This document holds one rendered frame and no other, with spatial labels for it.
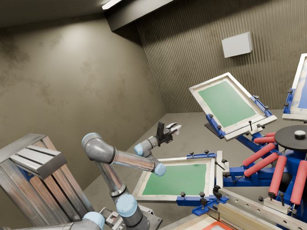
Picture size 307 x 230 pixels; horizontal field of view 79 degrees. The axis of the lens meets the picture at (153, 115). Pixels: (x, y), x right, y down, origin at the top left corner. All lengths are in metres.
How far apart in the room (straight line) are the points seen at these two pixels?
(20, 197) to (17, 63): 3.02
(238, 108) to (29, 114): 3.24
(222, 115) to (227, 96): 0.28
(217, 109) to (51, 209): 1.87
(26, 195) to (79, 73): 3.40
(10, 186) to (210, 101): 2.05
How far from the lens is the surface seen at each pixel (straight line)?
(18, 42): 3.97
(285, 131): 1.75
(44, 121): 3.87
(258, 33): 4.50
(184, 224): 1.17
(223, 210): 1.26
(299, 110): 2.41
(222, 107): 2.36
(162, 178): 2.08
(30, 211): 1.10
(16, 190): 1.05
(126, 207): 1.19
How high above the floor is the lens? 2.26
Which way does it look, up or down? 21 degrees down
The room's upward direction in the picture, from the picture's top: 21 degrees counter-clockwise
